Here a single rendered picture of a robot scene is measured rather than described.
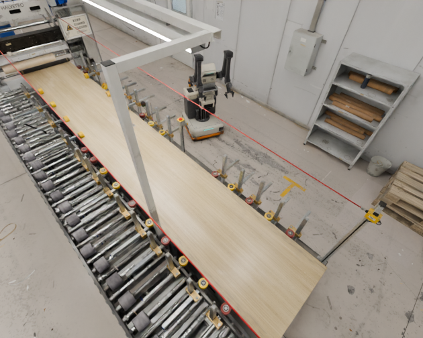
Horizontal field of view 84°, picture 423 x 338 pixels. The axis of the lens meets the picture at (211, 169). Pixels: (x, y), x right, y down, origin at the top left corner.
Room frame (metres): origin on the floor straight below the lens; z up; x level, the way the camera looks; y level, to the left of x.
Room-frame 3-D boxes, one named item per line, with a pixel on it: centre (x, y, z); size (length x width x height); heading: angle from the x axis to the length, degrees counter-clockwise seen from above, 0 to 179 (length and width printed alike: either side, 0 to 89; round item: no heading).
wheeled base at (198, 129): (3.60, 0.21, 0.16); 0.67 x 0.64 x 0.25; 24
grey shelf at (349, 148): (3.14, -2.17, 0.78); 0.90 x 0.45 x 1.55; 46
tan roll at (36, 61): (4.03, 3.02, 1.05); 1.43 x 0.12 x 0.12; 136
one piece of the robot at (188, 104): (3.69, 0.25, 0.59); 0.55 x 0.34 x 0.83; 114
